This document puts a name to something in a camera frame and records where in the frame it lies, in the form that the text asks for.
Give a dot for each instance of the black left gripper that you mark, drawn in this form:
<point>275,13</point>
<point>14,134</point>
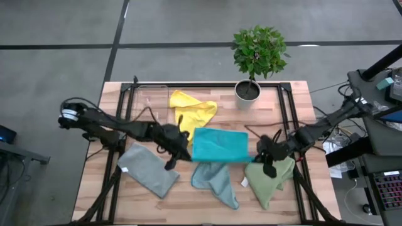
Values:
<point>169,138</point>

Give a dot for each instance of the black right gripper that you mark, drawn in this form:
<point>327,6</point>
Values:
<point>274,147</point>

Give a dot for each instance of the light blue teal-edged towel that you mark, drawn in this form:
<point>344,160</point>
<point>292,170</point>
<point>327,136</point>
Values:
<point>213,180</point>

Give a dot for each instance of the teal fluffy microfiber towel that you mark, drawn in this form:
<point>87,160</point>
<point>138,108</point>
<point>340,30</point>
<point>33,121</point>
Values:
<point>220,144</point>

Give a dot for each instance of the yellow microfiber towel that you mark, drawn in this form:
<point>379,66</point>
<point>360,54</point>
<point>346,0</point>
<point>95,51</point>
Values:
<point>194,113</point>

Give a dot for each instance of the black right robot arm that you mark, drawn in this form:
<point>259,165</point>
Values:
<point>333,117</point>

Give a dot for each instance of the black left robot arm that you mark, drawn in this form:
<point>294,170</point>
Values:
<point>125,125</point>

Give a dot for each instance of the green microfiber towel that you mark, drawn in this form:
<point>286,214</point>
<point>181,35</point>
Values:
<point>267,185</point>

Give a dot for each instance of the grey microfiber towel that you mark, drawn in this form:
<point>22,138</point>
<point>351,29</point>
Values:
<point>147,169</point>

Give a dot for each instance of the clear plastic bin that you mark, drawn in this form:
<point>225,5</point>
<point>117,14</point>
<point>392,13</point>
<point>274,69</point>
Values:
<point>150,100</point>

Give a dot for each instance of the white papers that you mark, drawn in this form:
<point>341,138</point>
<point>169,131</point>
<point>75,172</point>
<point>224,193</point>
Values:
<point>334,172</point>

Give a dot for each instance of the potted green plant white pot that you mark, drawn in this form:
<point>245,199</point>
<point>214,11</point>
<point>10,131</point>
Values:
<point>259,51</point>

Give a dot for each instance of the grey desk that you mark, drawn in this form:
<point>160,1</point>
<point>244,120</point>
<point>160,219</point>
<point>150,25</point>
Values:
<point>373,135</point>

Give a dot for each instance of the backlit keyboard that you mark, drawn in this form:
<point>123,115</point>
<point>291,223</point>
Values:
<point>387,190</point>

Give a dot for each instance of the blue tablet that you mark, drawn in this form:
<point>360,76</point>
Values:
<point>394,116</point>

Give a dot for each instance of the small teal box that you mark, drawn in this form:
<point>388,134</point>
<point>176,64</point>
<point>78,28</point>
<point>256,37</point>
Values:
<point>384,83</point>

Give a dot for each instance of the black pole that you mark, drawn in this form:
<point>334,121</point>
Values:
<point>381,62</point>

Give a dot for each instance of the grey metal side stand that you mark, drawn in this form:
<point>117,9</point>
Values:
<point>19,152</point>

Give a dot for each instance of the black computer with blue light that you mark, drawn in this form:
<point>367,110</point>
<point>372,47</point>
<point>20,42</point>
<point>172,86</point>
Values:
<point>6,135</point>

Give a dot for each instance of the black aluminium rig frame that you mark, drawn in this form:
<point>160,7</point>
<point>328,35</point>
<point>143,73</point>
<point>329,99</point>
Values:
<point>204,85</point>

